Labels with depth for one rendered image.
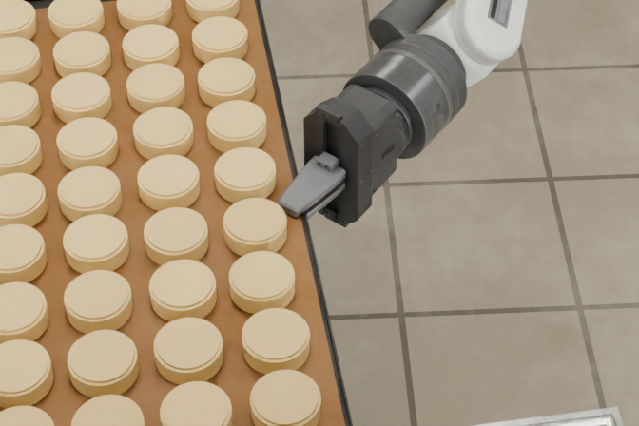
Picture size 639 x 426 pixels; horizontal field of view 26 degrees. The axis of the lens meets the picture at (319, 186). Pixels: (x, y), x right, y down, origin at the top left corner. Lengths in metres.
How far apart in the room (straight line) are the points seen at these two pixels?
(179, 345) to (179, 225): 0.12
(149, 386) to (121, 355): 0.03
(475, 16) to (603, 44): 1.65
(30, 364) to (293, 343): 0.19
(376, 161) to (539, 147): 1.47
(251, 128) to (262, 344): 0.22
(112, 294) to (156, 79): 0.24
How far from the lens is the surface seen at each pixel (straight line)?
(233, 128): 1.16
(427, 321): 2.31
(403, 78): 1.17
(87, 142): 1.16
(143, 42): 1.25
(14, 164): 1.15
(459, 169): 2.55
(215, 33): 1.25
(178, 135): 1.15
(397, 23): 1.21
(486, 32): 1.22
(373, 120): 1.13
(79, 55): 1.24
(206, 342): 1.01
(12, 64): 1.24
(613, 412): 0.61
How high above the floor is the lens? 1.82
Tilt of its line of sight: 46 degrees down
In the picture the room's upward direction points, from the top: straight up
